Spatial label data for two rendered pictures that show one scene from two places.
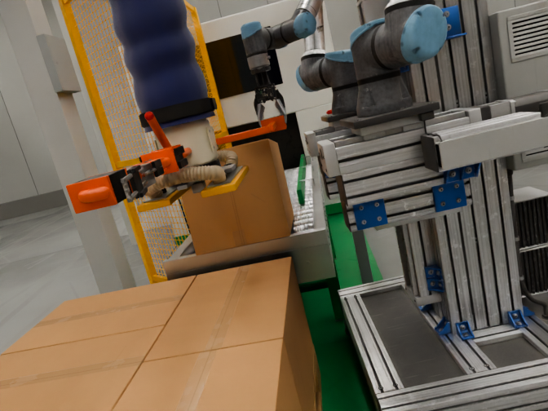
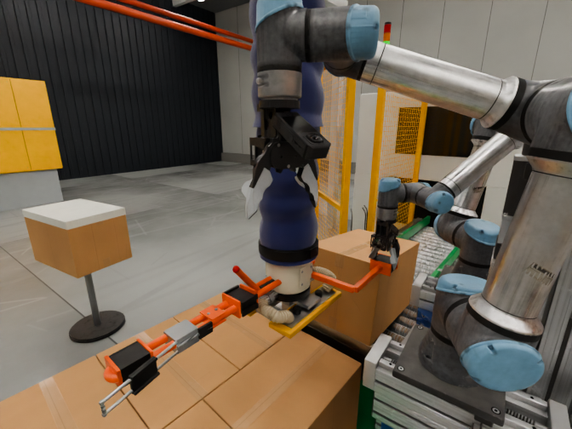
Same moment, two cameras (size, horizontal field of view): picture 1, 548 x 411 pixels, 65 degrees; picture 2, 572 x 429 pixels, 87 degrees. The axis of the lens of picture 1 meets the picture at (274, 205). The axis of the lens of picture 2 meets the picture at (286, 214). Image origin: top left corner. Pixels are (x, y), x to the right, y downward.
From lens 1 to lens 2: 76 cm
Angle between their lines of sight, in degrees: 33
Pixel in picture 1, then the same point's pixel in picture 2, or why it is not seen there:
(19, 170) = not seen: hidden behind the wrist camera
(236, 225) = (334, 312)
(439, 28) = (523, 373)
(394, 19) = (466, 324)
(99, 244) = not seen: hidden behind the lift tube
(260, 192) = (359, 301)
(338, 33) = not seen: outside the picture
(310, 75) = (444, 230)
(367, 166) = (401, 403)
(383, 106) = (438, 371)
